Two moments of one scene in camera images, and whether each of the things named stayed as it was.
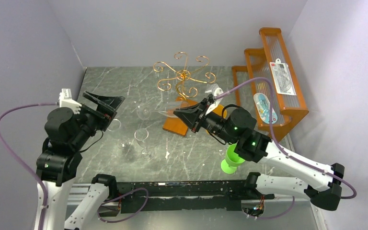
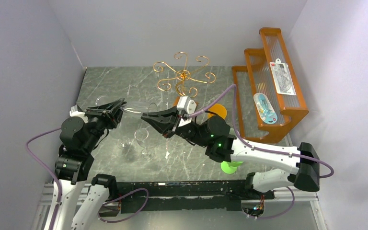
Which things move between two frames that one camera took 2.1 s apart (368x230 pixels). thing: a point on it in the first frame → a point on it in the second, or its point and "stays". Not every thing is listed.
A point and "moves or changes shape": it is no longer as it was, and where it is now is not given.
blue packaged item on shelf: (262, 106) stays
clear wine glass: (148, 153) stays
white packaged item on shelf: (282, 78) stays
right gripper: (200, 117) → (174, 123)
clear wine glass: (168, 109) moves or changes shape
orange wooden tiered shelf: (268, 85) stays
